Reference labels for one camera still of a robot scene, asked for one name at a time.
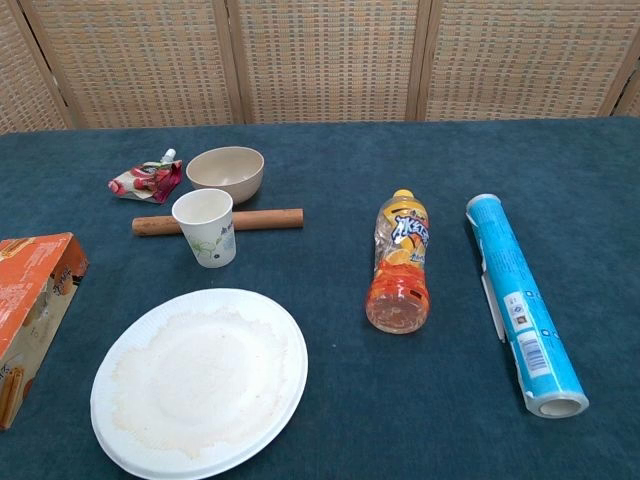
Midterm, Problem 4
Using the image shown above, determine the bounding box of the white paper cup green print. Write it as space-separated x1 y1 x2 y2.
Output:
171 188 237 269

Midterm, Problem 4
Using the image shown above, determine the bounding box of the small off-white bowl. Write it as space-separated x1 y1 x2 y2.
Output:
185 146 265 205

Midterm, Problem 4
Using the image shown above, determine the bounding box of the large white paper plate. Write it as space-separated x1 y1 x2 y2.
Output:
89 287 310 480

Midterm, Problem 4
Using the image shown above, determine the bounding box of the brown wooden rolling pin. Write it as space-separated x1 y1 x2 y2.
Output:
131 208 305 237

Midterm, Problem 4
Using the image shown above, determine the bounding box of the teal table cloth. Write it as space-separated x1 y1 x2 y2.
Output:
0 115 640 480

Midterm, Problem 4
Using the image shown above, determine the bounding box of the orange drink plastic bottle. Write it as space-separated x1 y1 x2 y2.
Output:
365 188 432 335

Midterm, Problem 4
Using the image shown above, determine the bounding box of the woven bamboo folding screen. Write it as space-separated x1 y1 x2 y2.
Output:
0 0 640 135

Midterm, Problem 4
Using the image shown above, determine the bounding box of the crumpled red snack pouch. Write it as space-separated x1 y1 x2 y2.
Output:
107 148 184 205

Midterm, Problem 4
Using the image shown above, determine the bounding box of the blue cling film roll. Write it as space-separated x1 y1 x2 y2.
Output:
465 193 590 419

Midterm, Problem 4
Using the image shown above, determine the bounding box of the orange cardboard snack box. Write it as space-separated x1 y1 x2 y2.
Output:
0 231 90 431

